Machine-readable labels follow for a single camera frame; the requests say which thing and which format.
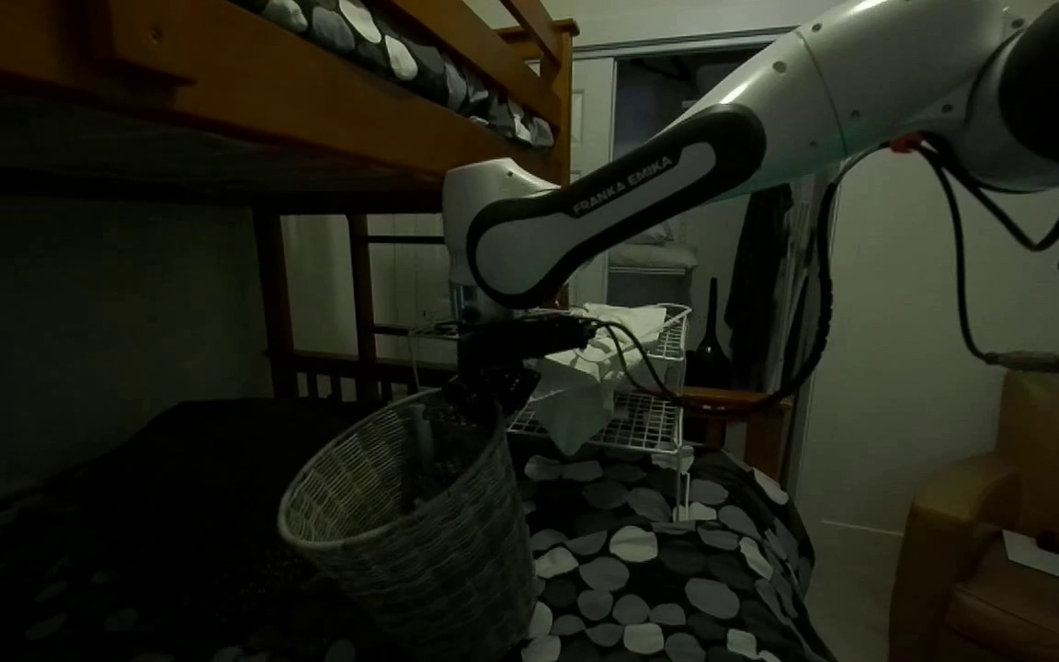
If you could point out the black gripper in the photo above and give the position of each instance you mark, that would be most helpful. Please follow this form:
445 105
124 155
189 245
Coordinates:
499 358

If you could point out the grey woven wicker basket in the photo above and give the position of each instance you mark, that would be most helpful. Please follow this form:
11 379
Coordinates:
417 521

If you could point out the white cloth on rack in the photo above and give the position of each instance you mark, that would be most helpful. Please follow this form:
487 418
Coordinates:
574 393

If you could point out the dark hanging coat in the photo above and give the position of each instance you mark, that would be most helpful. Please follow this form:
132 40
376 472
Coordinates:
756 272

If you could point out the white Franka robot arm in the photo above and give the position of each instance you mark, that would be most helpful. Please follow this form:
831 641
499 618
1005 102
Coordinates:
971 79

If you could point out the black grey dotted bedspread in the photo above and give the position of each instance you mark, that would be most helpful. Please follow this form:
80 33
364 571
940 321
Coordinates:
257 529

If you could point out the dotted upper bunk bedding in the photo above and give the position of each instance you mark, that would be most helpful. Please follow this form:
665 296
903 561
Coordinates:
373 40

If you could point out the white wire shelf rack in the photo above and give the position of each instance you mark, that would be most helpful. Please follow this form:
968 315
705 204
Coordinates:
648 418

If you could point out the brown leather armchair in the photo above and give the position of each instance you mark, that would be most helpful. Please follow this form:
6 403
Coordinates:
978 561

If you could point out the wooden bunk bed frame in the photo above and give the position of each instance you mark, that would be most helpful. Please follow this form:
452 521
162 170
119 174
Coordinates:
200 102

